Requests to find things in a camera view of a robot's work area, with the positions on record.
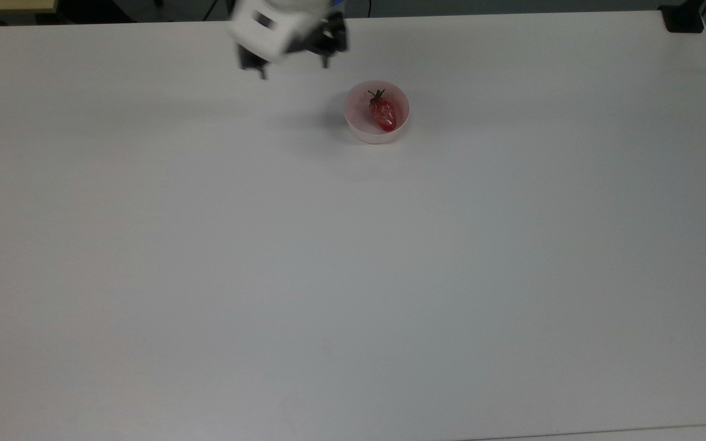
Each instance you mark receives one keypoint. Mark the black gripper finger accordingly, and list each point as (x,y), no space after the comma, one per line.
(250,61)
(330,39)

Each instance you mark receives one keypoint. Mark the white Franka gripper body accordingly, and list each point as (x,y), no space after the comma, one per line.
(270,27)

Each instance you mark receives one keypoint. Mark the pink plastic bowl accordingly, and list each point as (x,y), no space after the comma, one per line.
(359,116)

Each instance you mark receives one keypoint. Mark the red strawberry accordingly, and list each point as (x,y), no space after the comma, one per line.
(383,110)

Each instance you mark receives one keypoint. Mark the wooden furniture edge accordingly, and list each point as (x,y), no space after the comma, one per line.
(7,6)

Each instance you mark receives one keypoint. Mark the black table clamp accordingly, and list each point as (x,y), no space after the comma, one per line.
(683,16)

